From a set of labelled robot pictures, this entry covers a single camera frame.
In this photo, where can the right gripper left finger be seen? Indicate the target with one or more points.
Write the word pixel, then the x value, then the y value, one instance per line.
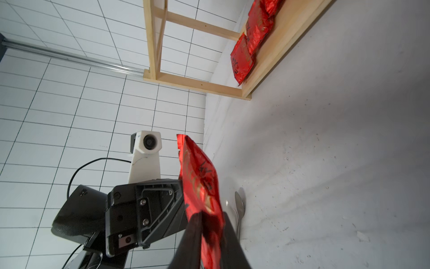
pixel 187 255

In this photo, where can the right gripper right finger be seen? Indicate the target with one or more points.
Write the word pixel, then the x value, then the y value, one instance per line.
pixel 232 255

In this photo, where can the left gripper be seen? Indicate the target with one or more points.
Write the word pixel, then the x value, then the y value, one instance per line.
pixel 141 214

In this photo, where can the red tea bag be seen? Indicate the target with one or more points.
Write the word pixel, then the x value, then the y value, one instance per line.
pixel 242 61
pixel 201 195
pixel 258 26
pixel 271 7

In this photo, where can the wooden two-tier shelf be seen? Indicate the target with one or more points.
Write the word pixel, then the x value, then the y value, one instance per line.
pixel 290 23

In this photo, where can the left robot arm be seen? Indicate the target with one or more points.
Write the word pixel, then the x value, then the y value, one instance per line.
pixel 82 220

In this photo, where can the white bowl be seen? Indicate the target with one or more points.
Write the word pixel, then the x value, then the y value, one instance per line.
pixel 231 212

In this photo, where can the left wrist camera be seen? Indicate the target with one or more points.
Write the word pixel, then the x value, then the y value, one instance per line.
pixel 145 164

